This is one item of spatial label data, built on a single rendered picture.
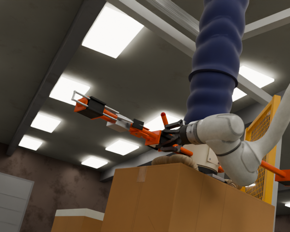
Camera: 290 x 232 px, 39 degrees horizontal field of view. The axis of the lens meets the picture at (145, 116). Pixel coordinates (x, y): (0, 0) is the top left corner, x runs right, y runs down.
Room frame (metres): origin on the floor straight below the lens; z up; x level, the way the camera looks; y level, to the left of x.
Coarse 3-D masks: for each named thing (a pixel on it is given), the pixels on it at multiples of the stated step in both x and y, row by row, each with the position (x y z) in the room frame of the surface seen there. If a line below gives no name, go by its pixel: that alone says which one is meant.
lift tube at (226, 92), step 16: (224, 16) 1.65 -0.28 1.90; (192, 80) 1.72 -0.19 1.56; (208, 80) 1.65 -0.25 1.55; (224, 80) 1.65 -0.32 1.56; (192, 96) 1.69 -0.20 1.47; (208, 96) 1.65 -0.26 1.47; (224, 96) 1.66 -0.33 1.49; (192, 112) 1.68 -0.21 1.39; (208, 112) 1.65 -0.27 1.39; (224, 112) 1.67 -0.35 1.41
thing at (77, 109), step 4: (88, 96) 1.35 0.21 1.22; (76, 108) 1.39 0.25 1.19; (80, 108) 1.37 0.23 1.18; (84, 108) 1.35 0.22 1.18; (104, 108) 1.40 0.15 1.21; (80, 112) 1.40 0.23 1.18; (84, 112) 1.39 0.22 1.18; (88, 112) 1.38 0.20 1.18; (92, 112) 1.37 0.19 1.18; (88, 116) 1.43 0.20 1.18; (92, 116) 1.42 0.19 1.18; (96, 116) 1.41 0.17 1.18; (100, 116) 1.40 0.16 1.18
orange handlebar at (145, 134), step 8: (80, 104) 1.36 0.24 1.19; (104, 112) 1.40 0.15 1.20; (136, 128) 1.49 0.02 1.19; (144, 128) 1.52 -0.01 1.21; (136, 136) 1.57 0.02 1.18; (144, 136) 1.54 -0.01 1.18; (152, 136) 1.54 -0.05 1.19; (176, 144) 1.62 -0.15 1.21; (176, 152) 1.68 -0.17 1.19; (184, 152) 1.66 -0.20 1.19; (192, 152) 1.68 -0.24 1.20; (272, 168) 1.62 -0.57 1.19; (280, 176) 1.69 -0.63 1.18
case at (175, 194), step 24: (120, 168) 1.69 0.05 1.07; (144, 168) 1.56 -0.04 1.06; (168, 168) 1.44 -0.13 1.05; (192, 168) 1.43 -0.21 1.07; (120, 192) 1.65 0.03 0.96; (144, 192) 1.53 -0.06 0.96; (168, 192) 1.42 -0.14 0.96; (192, 192) 1.44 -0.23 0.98; (216, 192) 1.52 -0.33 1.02; (240, 192) 1.60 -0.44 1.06; (120, 216) 1.62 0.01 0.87; (144, 216) 1.51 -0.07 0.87; (168, 216) 1.40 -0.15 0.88; (192, 216) 1.46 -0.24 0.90; (216, 216) 1.53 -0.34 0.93; (240, 216) 1.61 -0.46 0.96; (264, 216) 1.71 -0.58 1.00
